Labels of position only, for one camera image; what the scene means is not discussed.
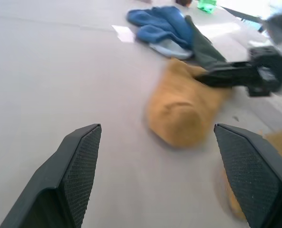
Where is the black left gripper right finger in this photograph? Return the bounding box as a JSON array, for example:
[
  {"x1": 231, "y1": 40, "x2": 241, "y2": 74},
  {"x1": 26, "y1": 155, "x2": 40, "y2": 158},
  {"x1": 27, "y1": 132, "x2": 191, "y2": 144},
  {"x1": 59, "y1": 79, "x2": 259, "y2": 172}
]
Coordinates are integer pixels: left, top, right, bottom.
[{"x1": 214, "y1": 123, "x2": 282, "y2": 228}]

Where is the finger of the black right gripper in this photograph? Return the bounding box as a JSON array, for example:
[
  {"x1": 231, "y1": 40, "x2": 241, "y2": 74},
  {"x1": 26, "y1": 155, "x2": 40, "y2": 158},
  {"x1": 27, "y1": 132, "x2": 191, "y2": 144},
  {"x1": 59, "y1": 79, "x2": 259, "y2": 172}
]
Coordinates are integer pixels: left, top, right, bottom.
[
  {"x1": 194, "y1": 71, "x2": 258, "y2": 89},
  {"x1": 206, "y1": 61, "x2": 258, "y2": 73}
]

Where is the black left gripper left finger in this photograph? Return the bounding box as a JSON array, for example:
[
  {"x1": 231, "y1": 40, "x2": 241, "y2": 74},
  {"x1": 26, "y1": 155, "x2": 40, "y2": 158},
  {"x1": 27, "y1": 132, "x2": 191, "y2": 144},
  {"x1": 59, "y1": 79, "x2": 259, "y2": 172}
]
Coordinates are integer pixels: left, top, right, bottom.
[{"x1": 0, "y1": 123, "x2": 103, "y2": 228}]

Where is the dark green sock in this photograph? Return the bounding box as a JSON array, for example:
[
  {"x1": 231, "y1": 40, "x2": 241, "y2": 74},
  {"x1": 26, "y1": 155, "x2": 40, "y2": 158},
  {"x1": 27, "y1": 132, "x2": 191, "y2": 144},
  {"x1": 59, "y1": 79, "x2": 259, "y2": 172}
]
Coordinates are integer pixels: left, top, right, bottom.
[{"x1": 185, "y1": 15, "x2": 228, "y2": 71}]

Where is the light blue sock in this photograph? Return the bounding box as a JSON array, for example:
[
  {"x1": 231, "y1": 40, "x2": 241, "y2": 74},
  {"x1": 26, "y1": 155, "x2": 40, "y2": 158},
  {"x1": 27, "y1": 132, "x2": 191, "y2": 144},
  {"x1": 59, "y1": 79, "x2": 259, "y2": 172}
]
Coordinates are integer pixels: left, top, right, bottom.
[{"x1": 149, "y1": 39, "x2": 194, "y2": 60}]

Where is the green plastic basket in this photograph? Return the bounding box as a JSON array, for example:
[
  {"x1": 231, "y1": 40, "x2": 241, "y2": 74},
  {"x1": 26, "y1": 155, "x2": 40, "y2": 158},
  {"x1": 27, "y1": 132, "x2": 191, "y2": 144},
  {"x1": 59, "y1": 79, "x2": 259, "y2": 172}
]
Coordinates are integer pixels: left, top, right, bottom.
[{"x1": 196, "y1": 0, "x2": 218, "y2": 14}]

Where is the dark blue sock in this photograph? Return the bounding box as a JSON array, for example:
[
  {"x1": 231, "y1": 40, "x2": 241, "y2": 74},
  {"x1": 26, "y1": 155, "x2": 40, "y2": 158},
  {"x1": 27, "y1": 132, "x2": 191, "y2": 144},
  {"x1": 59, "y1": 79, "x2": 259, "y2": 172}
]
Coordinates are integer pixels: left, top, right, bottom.
[{"x1": 126, "y1": 6, "x2": 194, "y2": 49}]

